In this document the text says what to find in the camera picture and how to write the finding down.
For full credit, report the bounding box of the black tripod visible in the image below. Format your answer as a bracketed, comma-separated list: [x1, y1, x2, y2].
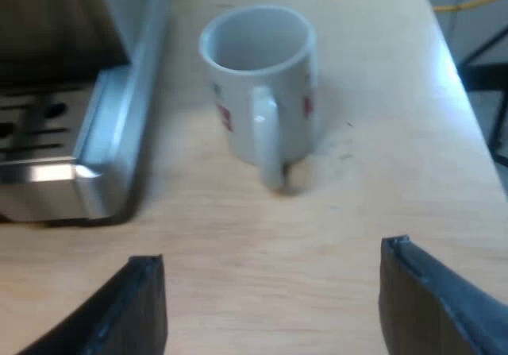
[460, 24, 508, 161]

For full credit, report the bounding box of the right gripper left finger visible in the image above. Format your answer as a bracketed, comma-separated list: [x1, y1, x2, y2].
[22, 254, 168, 355]

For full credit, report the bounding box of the yellow cable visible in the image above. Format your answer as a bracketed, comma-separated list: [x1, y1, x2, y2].
[433, 0, 508, 14]

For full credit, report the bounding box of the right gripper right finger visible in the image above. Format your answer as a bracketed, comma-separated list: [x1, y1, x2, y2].
[379, 233, 508, 355]

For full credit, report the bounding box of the steel espresso machine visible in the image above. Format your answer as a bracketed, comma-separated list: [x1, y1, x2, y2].
[0, 0, 172, 227]

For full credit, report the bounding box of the white mug with red print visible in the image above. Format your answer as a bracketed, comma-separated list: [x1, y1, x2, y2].
[198, 5, 320, 194]

